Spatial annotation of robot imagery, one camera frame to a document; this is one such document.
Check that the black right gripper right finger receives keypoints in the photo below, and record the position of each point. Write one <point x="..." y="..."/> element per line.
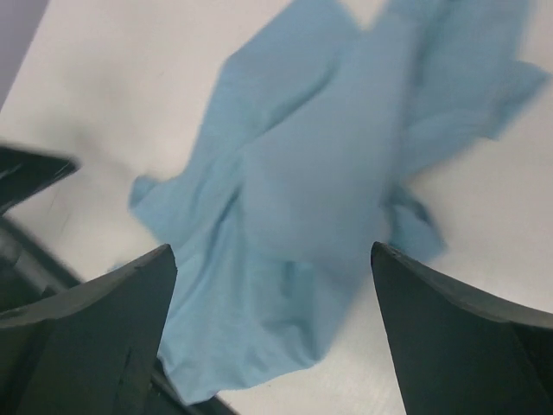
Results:
<point x="457" y="349"/>

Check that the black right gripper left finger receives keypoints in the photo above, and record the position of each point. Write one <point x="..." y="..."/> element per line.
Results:
<point x="90" y="349"/>

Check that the light blue printed t-shirt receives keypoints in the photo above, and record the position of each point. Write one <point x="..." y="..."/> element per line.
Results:
<point x="313" y="129"/>

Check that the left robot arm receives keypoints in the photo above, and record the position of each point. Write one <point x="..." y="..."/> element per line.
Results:
<point x="25" y="173"/>

